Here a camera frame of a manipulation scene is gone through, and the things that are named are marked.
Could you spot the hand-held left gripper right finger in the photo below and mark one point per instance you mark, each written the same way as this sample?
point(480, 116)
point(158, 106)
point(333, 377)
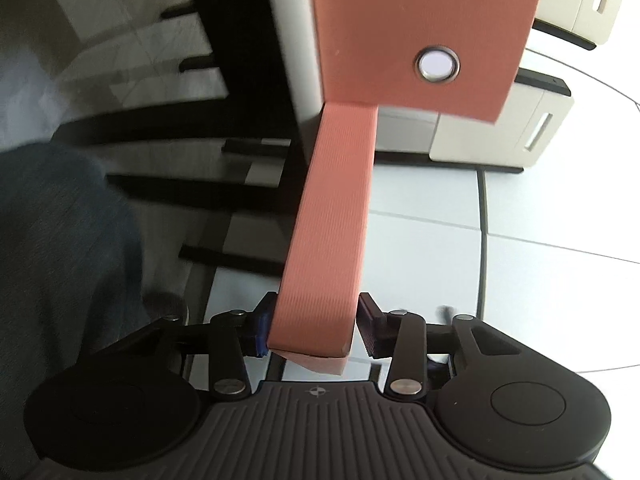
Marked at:
point(367, 326)

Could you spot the beige drawer cabinet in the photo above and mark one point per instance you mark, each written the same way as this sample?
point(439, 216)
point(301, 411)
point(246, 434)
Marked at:
point(585, 0)
point(480, 130)

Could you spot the black metal table frame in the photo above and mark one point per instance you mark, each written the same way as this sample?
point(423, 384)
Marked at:
point(250, 160)

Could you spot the person's blue jeans leg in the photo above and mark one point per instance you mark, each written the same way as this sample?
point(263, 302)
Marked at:
point(65, 280)

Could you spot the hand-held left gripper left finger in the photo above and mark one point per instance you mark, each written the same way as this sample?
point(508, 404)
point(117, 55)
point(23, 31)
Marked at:
point(261, 331)

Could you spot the white desk side panel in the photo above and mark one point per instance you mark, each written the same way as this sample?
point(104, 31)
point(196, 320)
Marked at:
point(295, 60)

